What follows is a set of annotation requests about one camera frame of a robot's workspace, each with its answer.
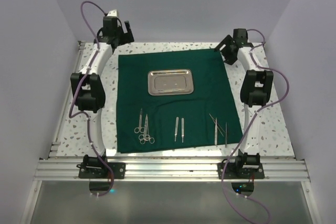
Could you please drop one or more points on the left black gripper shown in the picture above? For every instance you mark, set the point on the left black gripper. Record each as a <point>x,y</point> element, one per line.
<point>127,38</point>

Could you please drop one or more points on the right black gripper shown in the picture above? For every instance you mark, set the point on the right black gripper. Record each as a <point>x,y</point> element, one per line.
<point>227,41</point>

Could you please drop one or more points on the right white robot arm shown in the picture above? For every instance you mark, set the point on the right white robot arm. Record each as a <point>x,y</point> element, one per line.
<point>255,93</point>

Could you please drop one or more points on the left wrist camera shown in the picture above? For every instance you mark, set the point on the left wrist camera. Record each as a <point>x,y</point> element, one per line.
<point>113,13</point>

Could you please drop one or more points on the stainless steel instrument tray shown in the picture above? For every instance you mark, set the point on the stainless steel instrument tray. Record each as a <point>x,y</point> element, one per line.
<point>170,82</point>

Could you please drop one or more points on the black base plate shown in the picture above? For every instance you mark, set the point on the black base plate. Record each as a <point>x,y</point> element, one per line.
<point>232,172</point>
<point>115,170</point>

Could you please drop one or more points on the broad steel tweezers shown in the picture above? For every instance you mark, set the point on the broad steel tweezers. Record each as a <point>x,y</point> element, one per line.
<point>216,132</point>

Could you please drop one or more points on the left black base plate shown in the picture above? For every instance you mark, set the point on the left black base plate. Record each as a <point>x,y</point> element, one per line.
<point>115,170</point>

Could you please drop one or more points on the thin steel tweezers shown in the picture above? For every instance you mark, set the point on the thin steel tweezers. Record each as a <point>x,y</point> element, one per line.
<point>220,129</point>

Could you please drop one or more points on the green surgical cloth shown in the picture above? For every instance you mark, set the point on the green surgical cloth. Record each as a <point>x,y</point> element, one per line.
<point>212,95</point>

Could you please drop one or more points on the steel ring-handled scissors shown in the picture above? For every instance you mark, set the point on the steel ring-handled scissors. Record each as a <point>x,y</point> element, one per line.
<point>144,136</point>
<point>139,128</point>

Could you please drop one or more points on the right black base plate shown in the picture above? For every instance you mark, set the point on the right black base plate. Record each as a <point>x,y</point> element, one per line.
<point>232,172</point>

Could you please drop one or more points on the aluminium rail frame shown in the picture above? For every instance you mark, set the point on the aluminium rail frame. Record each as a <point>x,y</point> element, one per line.
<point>177,186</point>

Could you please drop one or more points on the steel forceps with ring handles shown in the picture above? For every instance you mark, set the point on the steel forceps with ring handles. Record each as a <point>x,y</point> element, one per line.
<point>146,124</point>

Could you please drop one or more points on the dark steel tweezers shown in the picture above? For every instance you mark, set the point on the dark steel tweezers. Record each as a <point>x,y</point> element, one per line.
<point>226,135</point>

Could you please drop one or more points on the steel scalpel handle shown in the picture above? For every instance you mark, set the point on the steel scalpel handle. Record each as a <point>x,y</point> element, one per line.
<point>176,128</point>
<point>182,129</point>

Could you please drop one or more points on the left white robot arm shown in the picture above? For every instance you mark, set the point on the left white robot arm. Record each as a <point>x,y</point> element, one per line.
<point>89,96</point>

